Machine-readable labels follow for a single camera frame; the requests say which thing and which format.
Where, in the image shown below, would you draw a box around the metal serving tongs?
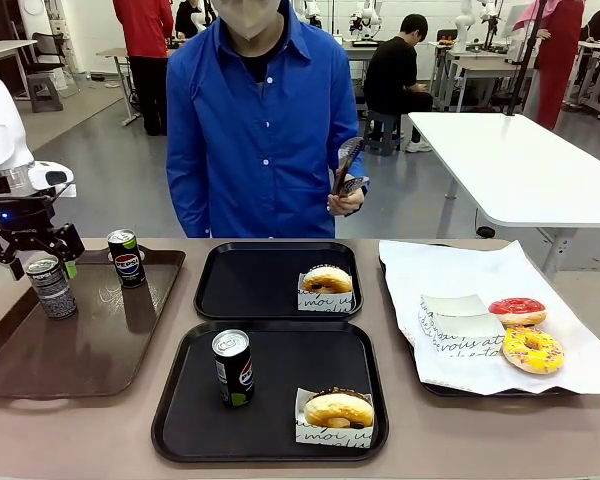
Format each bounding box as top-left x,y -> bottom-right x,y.
330,136 -> 371,199

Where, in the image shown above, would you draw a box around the chocolate topped donut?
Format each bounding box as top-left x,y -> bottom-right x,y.
302,386 -> 376,431

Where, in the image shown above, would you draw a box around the seated person in black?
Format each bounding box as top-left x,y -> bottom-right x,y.
363,12 -> 434,154

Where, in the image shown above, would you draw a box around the large white table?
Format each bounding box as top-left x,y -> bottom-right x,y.
407,110 -> 600,275

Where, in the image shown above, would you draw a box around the pink glazed donut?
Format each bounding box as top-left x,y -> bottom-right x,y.
487,296 -> 548,328

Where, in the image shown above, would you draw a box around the small black plastic tray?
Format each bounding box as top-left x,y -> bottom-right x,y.
193,241 -> 364,322

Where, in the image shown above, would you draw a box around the large black plastic tray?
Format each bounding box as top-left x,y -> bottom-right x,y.
151,320 -> 390,464

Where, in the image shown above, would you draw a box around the grey step stool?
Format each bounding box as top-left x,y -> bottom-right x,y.
26,73 -> 65,114

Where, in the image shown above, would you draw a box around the black green Pepsi can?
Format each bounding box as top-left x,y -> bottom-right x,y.
106,228 -> 147,290
211,328 -> 255,408

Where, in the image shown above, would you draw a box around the grey background table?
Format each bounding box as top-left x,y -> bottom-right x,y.
96,46 -> 147,127

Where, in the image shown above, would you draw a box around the white printed paper donut box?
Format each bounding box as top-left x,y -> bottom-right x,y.
296,272 -> 357,316
431,312 -> 508,358
419,293 -> 491,332
294,387 -> 374,449

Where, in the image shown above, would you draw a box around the black tray under paper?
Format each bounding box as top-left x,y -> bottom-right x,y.
377,242 -> 581,399

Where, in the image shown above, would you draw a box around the standing person in red top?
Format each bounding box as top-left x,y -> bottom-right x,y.
112,0 -> 176,137

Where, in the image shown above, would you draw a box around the black office chair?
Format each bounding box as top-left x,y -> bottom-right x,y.
19,31 -> 69,76

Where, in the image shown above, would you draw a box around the yellow sprinkled donut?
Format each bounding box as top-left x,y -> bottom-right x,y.
501,325 -> 566,376

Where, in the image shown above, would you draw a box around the black white patterned Pepsi can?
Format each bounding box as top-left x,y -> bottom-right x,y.
25,256 -> 79,322

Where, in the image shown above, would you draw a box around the plain glazed donut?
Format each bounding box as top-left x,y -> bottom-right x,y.
300,265 -> 354,296

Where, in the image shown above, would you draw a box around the background work table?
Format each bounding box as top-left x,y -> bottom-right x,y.
428,41 -> 534,113

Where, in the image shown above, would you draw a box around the person in blue shirt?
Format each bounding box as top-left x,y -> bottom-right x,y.
165,0 -> 371,239

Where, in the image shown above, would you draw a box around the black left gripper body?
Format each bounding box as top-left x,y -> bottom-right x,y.
0,195 -> 64,259

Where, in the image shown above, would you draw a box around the brown plastic tray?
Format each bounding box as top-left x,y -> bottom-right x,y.
0,248 -> 187,400

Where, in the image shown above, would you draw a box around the black stand pole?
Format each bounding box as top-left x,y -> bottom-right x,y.
504,0 -> 552,117

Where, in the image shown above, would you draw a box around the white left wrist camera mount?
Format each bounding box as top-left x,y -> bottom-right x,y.
26,160 -> 77,198

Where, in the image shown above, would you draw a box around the person's left hand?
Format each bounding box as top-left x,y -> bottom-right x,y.
327,187 -> 368,218

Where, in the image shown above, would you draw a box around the person's right forearm blue sleeve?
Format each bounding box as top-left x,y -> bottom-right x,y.
165,149 -> 212,239

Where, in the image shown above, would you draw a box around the person in red dress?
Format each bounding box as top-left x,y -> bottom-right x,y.
513,0 -> 587,132

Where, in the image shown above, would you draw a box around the background person in dark clothes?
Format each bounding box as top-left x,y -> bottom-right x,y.
173,0 -> 202,40

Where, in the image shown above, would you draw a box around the white printed paper sheet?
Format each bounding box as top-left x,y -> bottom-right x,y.
378,239 -> 600,396

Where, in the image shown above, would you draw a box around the white background desk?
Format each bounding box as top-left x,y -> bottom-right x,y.
0,38 -> 39,121

